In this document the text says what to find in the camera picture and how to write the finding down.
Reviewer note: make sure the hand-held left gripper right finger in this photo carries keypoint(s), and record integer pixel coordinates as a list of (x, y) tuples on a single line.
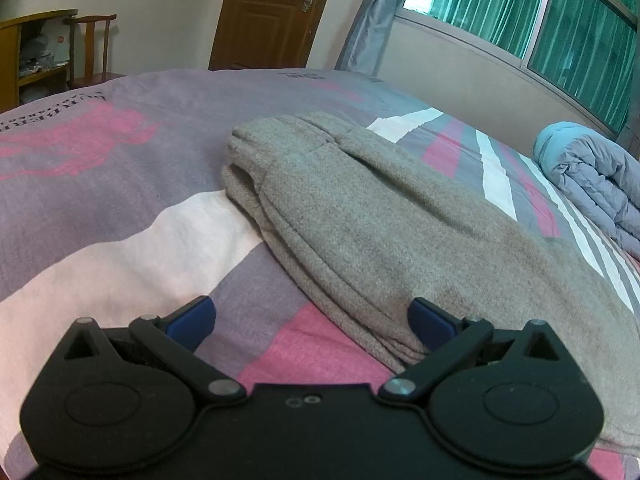
[(429, 325)]

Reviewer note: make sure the window with green curtain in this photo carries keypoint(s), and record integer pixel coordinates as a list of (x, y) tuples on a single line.
[(575, 20)]

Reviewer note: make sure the wooden chair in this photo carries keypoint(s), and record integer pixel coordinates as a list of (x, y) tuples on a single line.
[(90, 50)]

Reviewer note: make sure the wooden cabinet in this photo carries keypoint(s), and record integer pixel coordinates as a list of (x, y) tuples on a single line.
[(10, 60)]

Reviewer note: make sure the brown wooden door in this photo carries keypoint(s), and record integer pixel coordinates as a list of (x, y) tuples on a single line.
[(270, 15)]

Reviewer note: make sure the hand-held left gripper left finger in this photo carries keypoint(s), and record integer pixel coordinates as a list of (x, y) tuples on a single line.
[(192, 321)]

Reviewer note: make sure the folded blue-grey quilt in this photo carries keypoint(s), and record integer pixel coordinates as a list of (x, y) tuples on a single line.
[(595, 170)]

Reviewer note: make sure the grey curtain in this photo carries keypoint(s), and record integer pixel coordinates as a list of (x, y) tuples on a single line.
[(372, 20)]

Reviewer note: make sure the grey pants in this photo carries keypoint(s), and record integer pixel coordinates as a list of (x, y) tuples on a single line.
[(360, 220)]

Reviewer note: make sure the pink and purple bed sheet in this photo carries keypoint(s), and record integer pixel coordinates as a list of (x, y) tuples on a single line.
[(100, 210)]

